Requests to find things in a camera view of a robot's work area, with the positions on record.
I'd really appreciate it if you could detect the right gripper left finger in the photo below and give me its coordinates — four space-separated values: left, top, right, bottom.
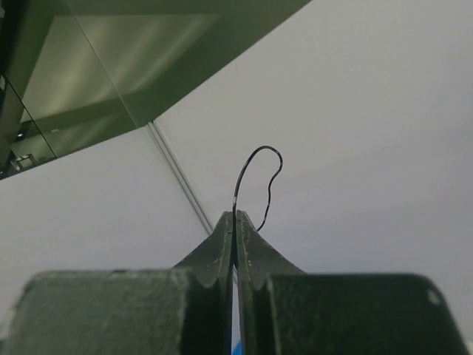
1 212 233 354

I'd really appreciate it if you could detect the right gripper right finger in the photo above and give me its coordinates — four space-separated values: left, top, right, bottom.
234 212 469 354

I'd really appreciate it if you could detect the left aluminium frame post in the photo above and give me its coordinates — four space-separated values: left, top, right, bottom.
146 121 214 234

